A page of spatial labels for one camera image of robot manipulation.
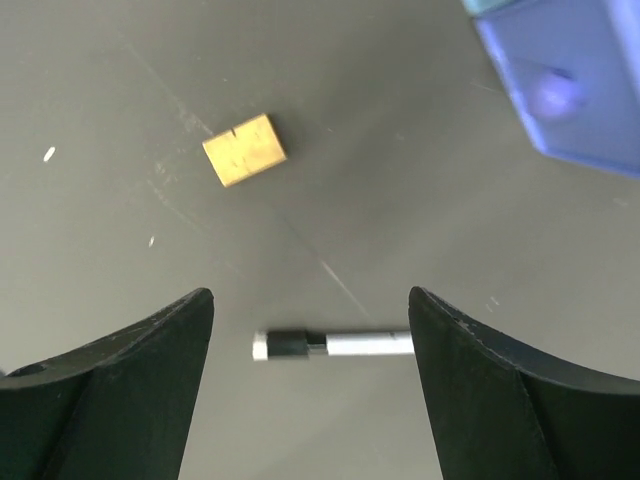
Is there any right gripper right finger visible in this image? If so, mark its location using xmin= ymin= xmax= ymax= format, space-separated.
xmin=408 ymin=287 xmax=639 ymax=479

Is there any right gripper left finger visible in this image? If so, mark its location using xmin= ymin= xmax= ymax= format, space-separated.
xmin=1 ymin=288 xmax=214 ymax=479

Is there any black cap white marker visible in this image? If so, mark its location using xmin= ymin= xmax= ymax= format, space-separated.
xmin=252 ymin=328 xmax=414 ymax=361

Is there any small orange eraser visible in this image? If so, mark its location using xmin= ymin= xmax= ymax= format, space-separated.
xmin=202 ymin=114 xmax=287 ymax=187

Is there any purple drawer box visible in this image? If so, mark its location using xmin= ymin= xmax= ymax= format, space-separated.
xmin=463 ymin=0 xmax=639 ymax=177

